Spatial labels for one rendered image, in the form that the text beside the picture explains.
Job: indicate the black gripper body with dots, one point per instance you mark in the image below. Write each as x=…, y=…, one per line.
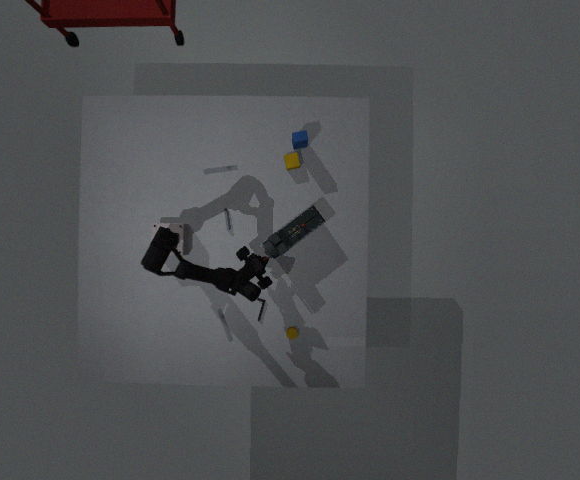
x=263, y=283

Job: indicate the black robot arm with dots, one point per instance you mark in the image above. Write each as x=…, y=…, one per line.
x=223, y=279

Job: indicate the yellow cube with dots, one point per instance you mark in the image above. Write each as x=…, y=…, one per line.
x=291, y=161

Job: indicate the blue block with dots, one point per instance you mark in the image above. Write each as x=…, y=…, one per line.
x=300, y=139

